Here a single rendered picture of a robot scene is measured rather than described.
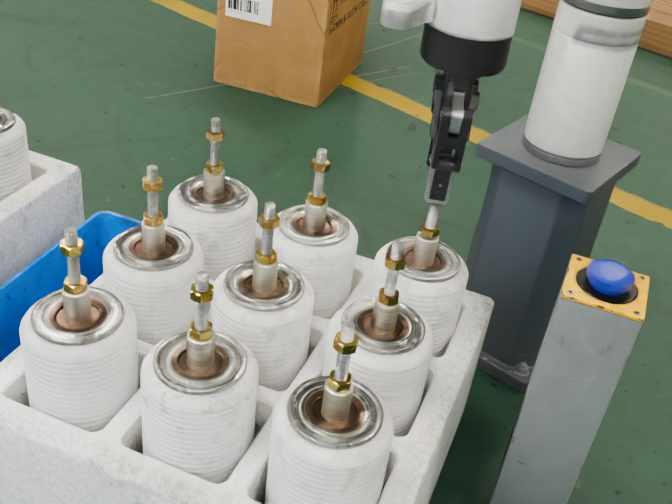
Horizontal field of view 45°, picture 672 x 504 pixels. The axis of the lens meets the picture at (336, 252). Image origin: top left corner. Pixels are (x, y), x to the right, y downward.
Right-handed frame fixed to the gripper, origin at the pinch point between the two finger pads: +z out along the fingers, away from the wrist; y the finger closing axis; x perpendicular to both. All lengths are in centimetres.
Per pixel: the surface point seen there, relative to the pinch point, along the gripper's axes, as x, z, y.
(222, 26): 41, 23, 91
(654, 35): -62, 31, 154
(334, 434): 5.7, 9.9, -25.4
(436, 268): -1.7, 10.1, -1.2
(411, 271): 0.8, 10.0, -2.6
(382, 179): 5, 35, 61
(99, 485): 24.1, 19.9, -25.9
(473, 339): -6.8, 17.3, -2.4
